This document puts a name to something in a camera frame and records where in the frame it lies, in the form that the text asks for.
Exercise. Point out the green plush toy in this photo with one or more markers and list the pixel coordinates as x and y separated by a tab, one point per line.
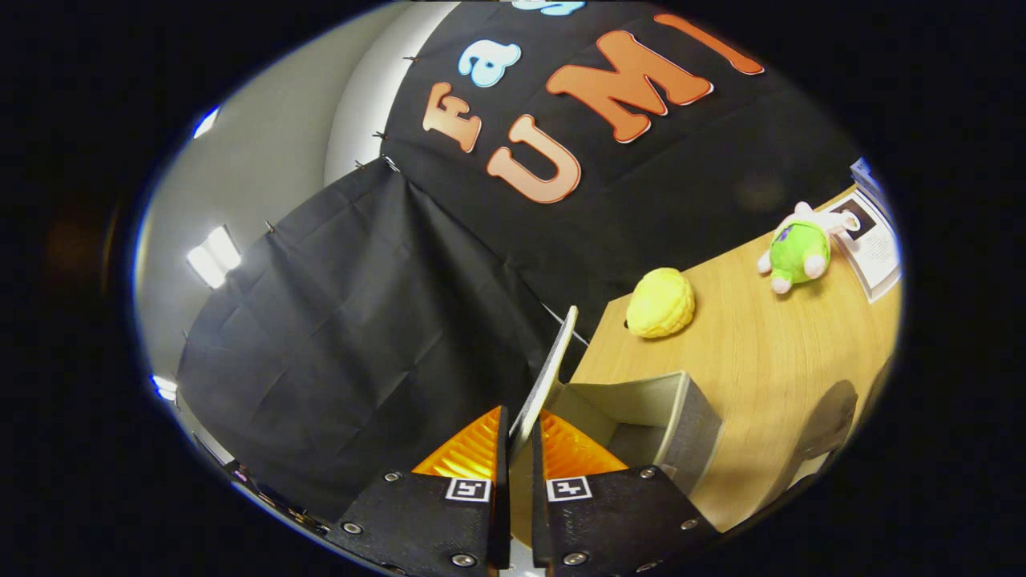
797	252

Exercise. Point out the ceiling light panel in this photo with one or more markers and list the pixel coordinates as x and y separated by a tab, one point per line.
212	256
205	123
164	388

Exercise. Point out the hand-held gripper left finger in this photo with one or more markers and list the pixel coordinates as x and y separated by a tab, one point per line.
503	513

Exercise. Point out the black backdrop cloth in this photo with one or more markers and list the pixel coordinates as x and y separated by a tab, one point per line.
361	320

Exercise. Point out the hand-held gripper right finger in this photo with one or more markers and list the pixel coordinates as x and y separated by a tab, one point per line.
537	513

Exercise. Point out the grey fabric storage box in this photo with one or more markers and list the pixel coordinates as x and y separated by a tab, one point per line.
697	433

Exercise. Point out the blue book with figure cover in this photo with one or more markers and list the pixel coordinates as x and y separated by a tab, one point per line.
870	180

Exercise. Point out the white book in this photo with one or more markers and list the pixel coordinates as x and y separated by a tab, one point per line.
878	248

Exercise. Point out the yellow textured bun toy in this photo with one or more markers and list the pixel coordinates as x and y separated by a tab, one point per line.
661	303

